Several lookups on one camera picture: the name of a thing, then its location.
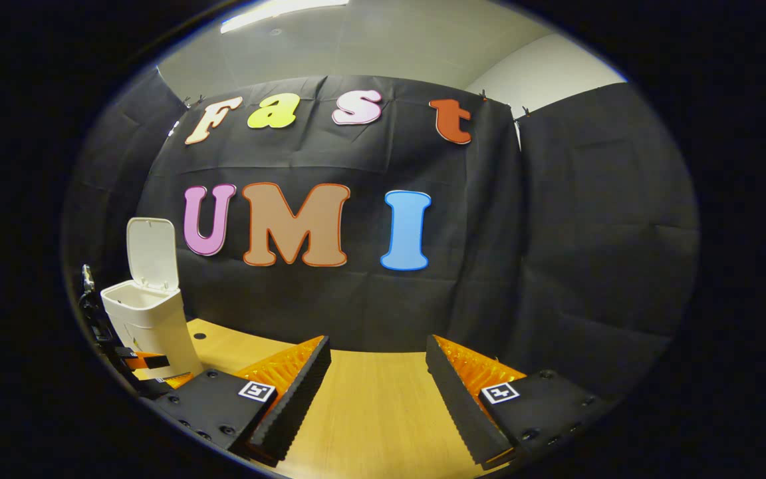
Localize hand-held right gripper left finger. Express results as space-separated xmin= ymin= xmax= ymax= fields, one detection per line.
xmin=150 ymin=335 xmax=332 ymax=466

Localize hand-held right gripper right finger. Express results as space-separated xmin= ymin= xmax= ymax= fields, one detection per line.
xmin=426 ymin=335 xmax=613 ymax=470

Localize white desktop garbage bin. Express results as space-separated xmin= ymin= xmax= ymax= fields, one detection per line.
xmin=100 ymin=218 xmax=204 ymax=381

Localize wooden desktop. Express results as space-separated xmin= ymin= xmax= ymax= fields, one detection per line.
xmin=134 ymin=318 xmax=527 ymax=479

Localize black backdrop cloth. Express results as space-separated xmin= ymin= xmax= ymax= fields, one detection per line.
xmin=61 ymin=67 xmax=701 ymax=400

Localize ceiling light panel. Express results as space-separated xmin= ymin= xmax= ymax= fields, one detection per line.
xmin=220 ymin=0 xmax=350 ymax=34

